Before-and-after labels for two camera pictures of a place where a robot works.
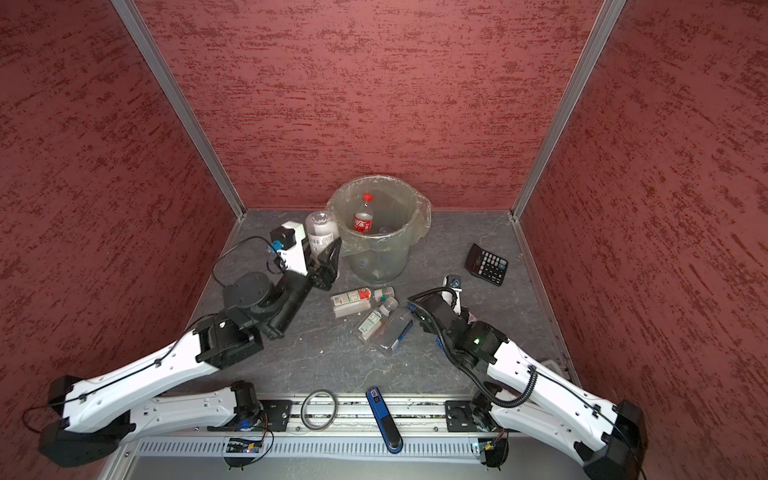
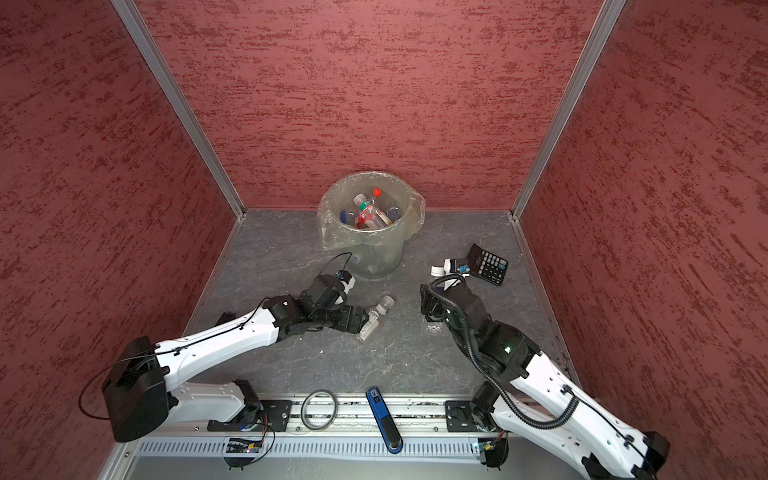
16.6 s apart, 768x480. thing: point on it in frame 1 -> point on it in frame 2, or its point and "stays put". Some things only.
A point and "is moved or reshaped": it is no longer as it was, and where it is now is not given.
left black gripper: (327, 268) -> (344, 324)
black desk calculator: (485, 265) stays put
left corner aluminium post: (129, 13) stays put
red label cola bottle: (363, 217) is moved or reshaped
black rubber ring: (324, 426) stays put
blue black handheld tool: (386, 423) stays put
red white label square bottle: (352, 301) -> (369, 217)
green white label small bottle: (372, 323) stays put
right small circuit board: (496, 451) stays put
